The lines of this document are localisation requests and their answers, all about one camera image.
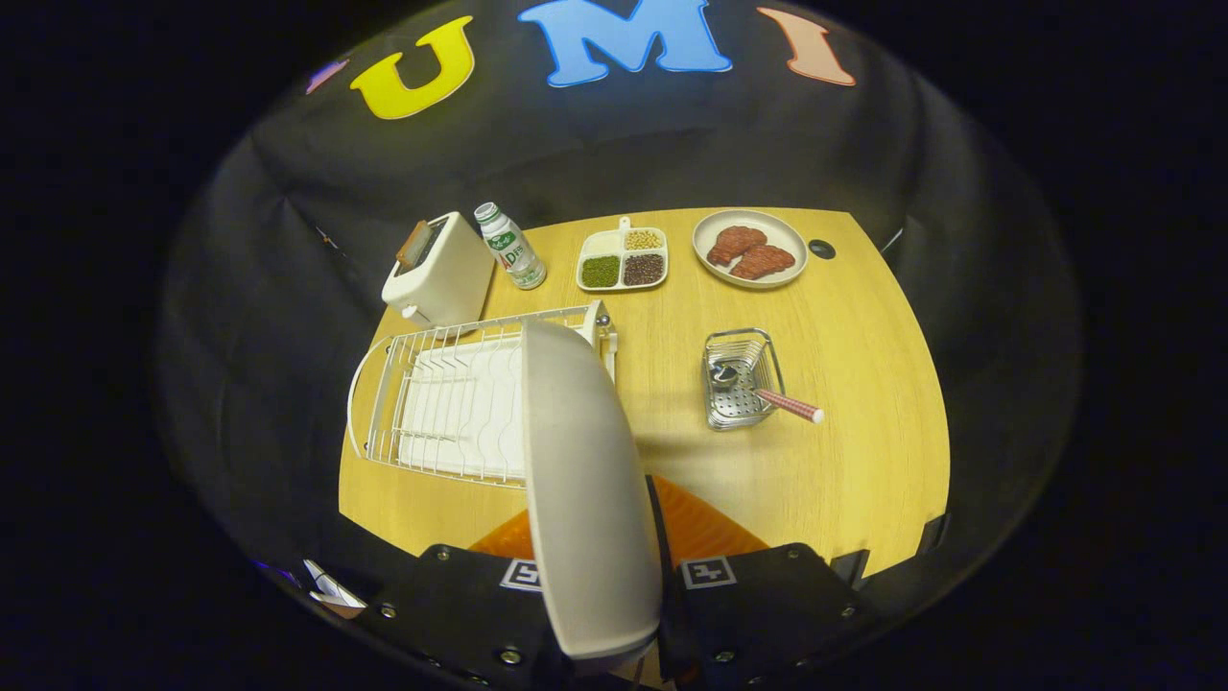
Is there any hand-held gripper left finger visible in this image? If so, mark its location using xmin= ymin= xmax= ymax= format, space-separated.
xmin=355 ymin=509 xmax=567 ymax=691

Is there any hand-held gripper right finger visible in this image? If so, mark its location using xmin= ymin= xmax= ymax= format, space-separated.
xmin=645 ymin=474 xmax=864 ymax=691

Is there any metal wire basket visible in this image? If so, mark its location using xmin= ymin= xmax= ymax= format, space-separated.
xmin=702 ymin=327 xmax=788 ymax=432

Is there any spoon with red patterned handle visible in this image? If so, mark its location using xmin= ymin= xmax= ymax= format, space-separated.
xmin=710 ymin=363 xmax=825 ymax=425

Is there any white wire dish rack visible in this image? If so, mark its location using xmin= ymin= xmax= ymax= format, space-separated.
xmin=347 ymin=300 xmax=620 ymax=490

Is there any beige plate with meat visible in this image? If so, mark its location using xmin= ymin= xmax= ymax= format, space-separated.
xmin=692 ymin=209 xmax=810 ymax=290

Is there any white drip tray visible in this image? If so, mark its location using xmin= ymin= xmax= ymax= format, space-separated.
xmin=398 ymin=336 xmax=529 ymax=481

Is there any white toaster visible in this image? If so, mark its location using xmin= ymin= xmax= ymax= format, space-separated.
xmin=382 ymin=211 xmax=497 ymax=329

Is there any brown meat patty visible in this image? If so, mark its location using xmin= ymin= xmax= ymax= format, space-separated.
xmin=707 ymin=226 xmax=768 ymax=267
xmin=729 ymin=245 xmax=797 ymax=281

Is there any white bottle with green label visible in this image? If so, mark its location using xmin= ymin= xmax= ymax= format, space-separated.
xmin=474 ymin=202 xmax=548 ymax=291

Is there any black backdrop cloth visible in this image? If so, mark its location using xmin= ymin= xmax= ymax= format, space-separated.
xmin=158 ymin=0 xmax=1085 ymax=625

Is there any toast slice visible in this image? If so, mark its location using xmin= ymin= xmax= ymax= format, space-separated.
xmin=396 ymin=221 xmax=433 ymax=270

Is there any white divided tray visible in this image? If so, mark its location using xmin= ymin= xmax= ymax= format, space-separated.
xmin=576 ymin=217 xmax=670 ymax=293

